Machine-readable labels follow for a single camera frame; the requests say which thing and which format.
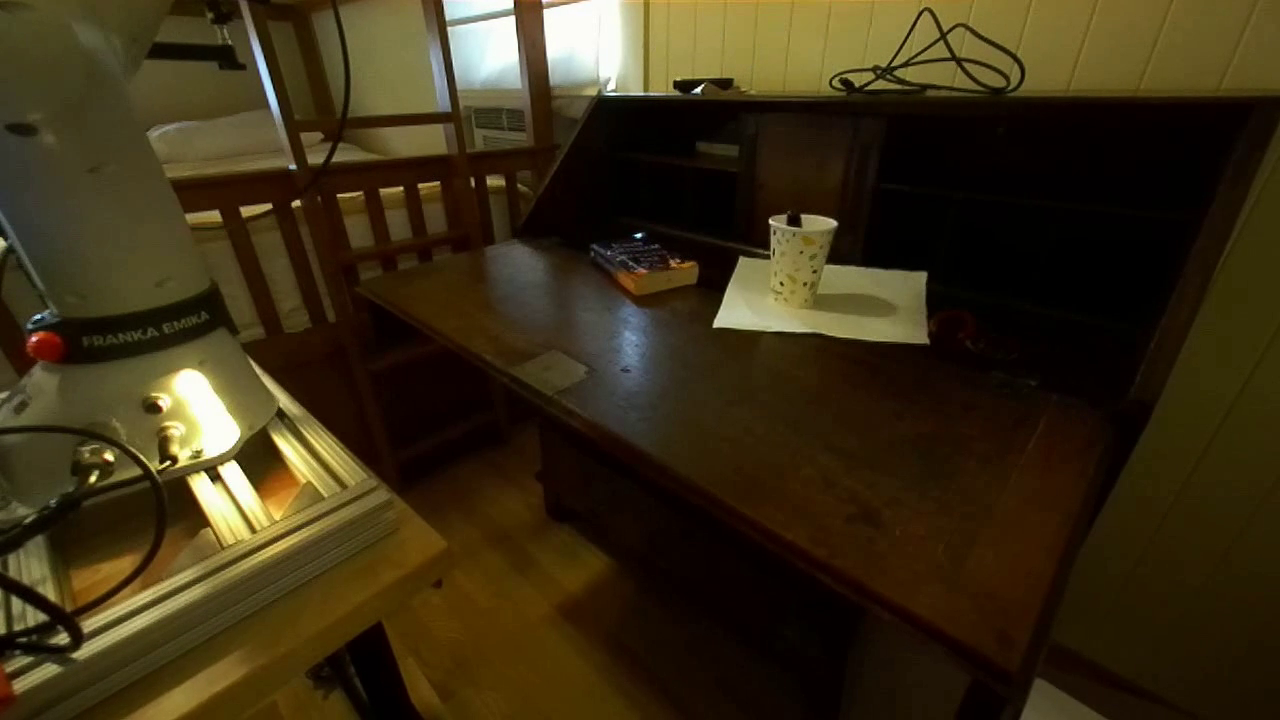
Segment small white paper slip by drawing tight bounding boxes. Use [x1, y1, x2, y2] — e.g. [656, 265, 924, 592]
[514, 345, 593, 395]

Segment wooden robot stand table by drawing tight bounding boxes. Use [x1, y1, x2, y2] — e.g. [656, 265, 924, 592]
[51, 495, 455, 720]

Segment black base cables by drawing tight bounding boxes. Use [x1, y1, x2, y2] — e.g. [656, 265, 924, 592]
[0, 419, 181, 662]

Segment white dotted paper cup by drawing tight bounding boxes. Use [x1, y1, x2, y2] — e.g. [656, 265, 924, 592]
[763, 208, 844, 316]

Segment large white paper sheet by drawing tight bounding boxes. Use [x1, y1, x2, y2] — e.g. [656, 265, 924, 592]
[709, 251, 935, 353]

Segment dark wooden secretary desk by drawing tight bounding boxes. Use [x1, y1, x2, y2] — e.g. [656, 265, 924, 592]
[352, 83, 1280, 720]

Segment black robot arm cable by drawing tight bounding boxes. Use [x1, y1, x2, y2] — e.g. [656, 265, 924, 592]
[298, 0, 358, 182]

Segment wooden bed white mattress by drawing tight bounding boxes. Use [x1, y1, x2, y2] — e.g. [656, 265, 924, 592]
[128, 0, 563, 256]

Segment coiled black cable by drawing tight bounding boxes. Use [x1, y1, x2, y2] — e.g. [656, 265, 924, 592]
[824, 3, 1031, 101]

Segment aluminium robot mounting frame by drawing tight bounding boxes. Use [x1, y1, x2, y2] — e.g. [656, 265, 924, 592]
[0, 355, 409, 720]

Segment dark wooden slatted chair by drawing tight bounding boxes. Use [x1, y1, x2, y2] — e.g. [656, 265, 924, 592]
[170, 139, 543, 489]

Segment dark blue book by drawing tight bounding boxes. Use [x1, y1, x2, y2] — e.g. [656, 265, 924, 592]
[585, 231, 705, 302]

